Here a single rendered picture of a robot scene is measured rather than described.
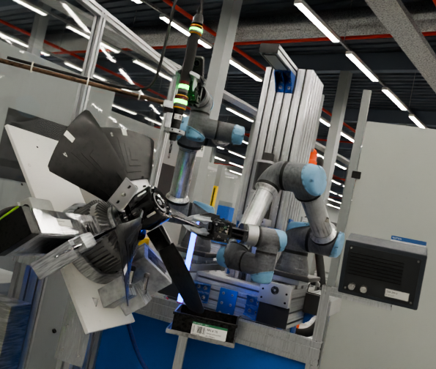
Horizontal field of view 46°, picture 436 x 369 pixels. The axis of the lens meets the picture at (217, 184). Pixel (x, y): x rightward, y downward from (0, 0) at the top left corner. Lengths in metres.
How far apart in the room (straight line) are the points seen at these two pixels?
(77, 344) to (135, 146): 0.65
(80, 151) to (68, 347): 0.58
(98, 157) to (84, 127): 0.09
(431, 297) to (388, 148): 0.92
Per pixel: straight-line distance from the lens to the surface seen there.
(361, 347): 3.34
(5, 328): 1.65
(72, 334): 1.62
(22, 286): 1.73
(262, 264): 1.78
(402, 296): 1.82
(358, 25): 10.77
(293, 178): 1.94
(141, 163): 1.71
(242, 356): 1.97
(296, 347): 1.89
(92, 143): 1.47
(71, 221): 1.44
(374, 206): 3.30
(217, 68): 8.97
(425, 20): 10.34
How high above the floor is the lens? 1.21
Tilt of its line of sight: 4 degrees up
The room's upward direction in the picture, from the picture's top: 12 degrees clockwise
